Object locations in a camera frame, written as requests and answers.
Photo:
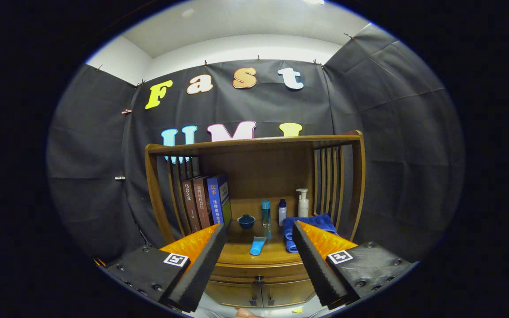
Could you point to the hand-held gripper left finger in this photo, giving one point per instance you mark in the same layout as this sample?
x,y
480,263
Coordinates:
x,y
201,269

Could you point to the white bottle blue cap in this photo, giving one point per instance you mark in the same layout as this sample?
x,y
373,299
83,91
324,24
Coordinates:
x,y
282,214

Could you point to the white pump bottle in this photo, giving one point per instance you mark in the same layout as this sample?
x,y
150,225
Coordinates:
x,y
303,207

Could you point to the blue book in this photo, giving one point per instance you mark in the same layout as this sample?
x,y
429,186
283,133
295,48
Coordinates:
x,y
214,198

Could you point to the light blue tube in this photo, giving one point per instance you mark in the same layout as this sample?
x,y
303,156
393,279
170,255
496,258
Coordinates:
x,y
258,246

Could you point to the clear teal bottle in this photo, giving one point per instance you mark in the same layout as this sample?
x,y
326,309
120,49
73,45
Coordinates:
x,y
266,214

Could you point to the wooden drawer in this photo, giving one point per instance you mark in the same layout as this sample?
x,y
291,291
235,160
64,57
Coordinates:
x,y
237,271

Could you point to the reddish brown book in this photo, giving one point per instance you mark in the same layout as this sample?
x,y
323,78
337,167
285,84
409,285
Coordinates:
x,y
202,198

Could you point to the wooden cabinet door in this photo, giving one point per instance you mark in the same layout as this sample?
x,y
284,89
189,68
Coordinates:
x,y
287,293
232,293

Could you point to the dark brown book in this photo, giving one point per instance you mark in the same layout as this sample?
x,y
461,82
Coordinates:
x,y
189,203

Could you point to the wooden countertop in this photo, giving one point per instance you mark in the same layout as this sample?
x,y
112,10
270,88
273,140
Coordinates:
x,y
241,254

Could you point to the blue folded towel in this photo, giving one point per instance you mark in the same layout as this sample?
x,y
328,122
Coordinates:
x,y
312,221

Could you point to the wooden cabinet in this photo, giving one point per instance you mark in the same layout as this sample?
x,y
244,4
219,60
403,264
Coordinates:
x,y
259,172

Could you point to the blue lidded teacup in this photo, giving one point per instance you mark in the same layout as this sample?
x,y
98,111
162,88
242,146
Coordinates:
x,y
246,221

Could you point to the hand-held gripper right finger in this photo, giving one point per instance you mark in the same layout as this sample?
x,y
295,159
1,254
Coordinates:
x,y
316,269

